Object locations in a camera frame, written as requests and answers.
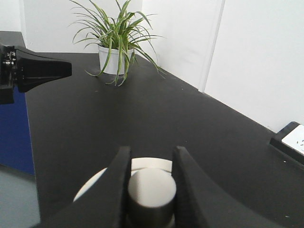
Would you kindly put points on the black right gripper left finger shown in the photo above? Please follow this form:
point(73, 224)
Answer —
point(104, 204)

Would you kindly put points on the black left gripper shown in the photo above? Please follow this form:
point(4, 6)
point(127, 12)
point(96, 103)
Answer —
point(32, 69)

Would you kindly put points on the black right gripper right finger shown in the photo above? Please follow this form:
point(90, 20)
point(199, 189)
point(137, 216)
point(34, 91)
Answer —
point(238, 188)

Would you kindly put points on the glass jar with white lid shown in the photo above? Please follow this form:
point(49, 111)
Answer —
point(151, 193)

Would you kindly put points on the blue lab cabinets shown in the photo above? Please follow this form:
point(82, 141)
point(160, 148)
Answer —
point(15, 141)

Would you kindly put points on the potted spider plant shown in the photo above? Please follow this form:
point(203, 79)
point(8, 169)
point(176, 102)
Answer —
point(119, 39)

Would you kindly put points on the white socket on black box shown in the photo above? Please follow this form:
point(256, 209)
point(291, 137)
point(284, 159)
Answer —
point(289, 141)

